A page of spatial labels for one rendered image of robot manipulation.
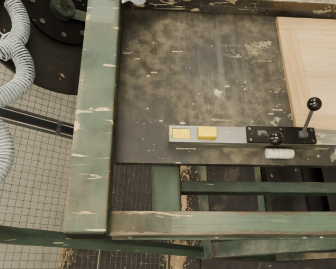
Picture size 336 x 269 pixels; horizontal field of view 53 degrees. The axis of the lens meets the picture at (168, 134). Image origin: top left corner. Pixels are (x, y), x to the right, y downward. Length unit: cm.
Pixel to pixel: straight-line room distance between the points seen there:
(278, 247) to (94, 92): 116
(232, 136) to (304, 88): 31
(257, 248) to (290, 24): 105
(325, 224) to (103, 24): 82
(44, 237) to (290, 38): 108
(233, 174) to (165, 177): 202
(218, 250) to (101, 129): 124
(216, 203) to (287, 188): 201
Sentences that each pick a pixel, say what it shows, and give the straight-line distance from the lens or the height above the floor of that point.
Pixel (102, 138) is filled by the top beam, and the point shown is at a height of 186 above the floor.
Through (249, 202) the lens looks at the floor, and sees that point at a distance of 282.
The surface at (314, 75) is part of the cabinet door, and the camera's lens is 120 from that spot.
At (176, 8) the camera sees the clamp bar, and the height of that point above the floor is 164.
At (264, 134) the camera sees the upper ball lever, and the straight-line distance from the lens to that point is 95.
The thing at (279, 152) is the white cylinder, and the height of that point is 141.
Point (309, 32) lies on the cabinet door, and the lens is 130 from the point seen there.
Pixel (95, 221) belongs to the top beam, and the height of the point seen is 186.
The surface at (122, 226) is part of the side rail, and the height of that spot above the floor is 178.
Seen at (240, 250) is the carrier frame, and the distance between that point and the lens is 185.
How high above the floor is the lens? 224
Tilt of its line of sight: 36 degrees down
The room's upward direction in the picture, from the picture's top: 72 degrees counter-clockwise
